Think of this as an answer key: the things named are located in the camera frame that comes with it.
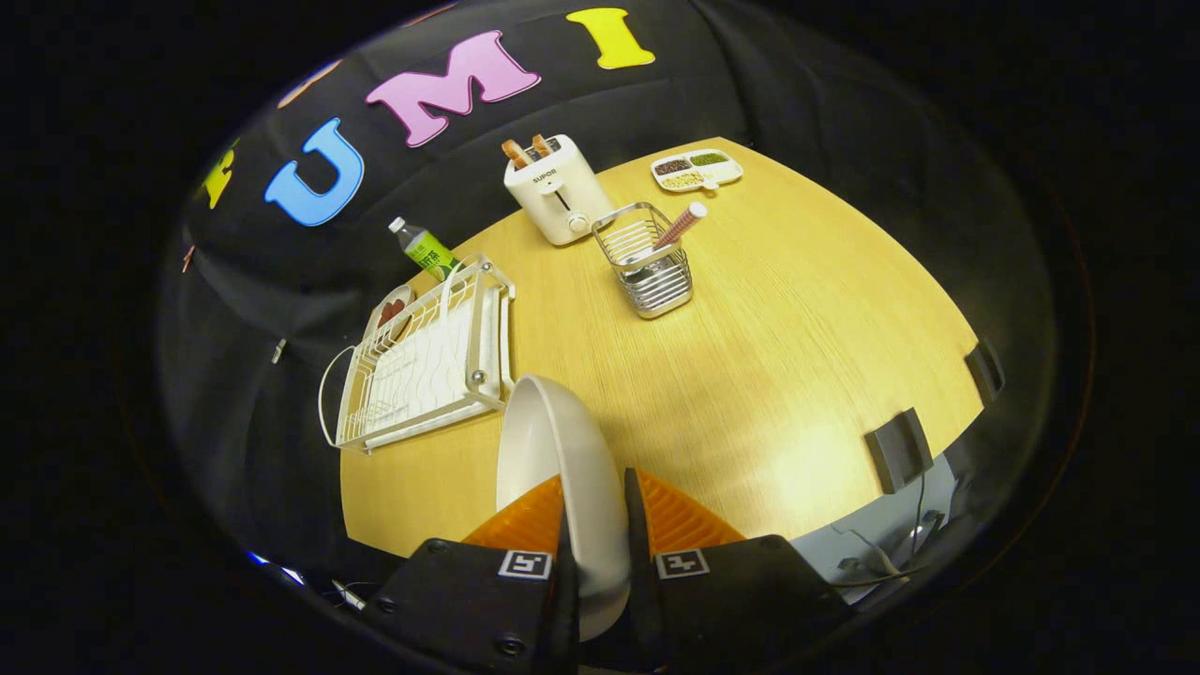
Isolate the green label plastic bottle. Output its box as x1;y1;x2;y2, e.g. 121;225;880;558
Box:
388;217;462;282

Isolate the metal spoon with reddish handle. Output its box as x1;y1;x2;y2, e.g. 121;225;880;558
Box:
630;201;710;273

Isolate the white divided dish with beans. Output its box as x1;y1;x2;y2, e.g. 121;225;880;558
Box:
651;148;744;194

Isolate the white plate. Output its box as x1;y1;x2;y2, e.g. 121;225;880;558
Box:
495;373;631;643

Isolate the white cable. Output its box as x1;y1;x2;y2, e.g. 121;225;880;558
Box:
830;525;915;587

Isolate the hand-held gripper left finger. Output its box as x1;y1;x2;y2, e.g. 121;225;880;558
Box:
361;473;580;675

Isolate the white wire dish rack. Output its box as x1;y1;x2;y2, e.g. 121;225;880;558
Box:
317;253;518;455

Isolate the white toaster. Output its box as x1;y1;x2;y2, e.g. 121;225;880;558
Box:
503;134;615;248

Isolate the metal wire basket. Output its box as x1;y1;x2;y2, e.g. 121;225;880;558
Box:
591;201;696;321

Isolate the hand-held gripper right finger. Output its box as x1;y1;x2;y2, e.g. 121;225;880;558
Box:
622;467;854;674

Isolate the small grey plate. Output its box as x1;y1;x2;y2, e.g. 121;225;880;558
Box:
364;284;415;343

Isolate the black backdrop cloth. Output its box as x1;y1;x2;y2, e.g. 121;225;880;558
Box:
155;0;1060;582

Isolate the black table clamp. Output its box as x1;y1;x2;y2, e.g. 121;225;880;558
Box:
863;407;935;495
964;337;1006;405

